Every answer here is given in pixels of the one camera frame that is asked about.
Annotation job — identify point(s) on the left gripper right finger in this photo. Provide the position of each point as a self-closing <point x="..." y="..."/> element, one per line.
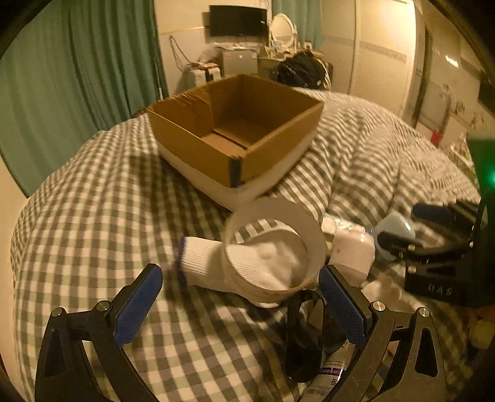
<point x="416" y="370"/>

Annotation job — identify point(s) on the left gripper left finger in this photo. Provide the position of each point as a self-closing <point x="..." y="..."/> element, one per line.
<point x="64" y="372"/>

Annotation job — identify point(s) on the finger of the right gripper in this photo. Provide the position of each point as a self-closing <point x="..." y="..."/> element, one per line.
<point x="459" y="215"/>
<point x="412" y="250"/>

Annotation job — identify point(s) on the white round bottle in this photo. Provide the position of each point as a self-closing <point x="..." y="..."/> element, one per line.
<point x="353" y="253"/>

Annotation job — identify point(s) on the white toothpaste tube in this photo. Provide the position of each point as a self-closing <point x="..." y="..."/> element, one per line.
<point x="329" y="374"/>

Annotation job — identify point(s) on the white sock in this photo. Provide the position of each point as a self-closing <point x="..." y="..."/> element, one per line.
<point x="275" y="260"/>

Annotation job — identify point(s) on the black sunglasses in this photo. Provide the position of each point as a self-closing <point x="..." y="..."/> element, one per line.
<point x="312" y="335"/>

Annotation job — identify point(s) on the tissue pack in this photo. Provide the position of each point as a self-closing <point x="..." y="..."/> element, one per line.
<point x="331" y="224"/>

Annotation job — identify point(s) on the red fire extinguisher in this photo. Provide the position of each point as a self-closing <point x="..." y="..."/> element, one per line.
<point x="436" y="138"/>

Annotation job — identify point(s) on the grey checkered bed cover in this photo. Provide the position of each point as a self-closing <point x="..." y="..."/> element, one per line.
<point x="116" y="206"/>

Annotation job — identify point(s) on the white wardrobe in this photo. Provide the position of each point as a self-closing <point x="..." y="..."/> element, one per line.
<point x="371" y="47"/>

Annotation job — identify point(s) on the brown cardboard box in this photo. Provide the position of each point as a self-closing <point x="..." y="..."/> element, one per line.
<point x="234" y="139"/>

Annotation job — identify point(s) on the black bag on chair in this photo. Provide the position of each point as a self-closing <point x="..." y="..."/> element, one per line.
<point x="303" y="70"/>

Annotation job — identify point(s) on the green curtain right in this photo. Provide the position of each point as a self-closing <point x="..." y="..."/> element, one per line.
<point x="306" y="15"/>

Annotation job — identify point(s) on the green curtain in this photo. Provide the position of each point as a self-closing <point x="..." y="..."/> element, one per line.
<point x="306" y="15"/>
<point x="72" y="69"/>

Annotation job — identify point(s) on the white oval mirror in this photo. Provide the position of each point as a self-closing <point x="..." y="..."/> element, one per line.
<point x="283" y="32"/>

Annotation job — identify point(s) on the grey mini fridge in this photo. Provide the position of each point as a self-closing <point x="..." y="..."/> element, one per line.
<point x="239" y="61"/>

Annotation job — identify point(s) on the white suitcase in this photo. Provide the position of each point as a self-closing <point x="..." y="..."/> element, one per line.
<point x="201" y="73"/>

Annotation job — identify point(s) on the green curtain left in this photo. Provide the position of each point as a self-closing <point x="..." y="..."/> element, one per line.
<point x="72" y="69"/>

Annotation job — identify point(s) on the black wall television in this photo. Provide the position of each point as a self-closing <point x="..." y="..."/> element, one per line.
<point x="237" y="21"/>

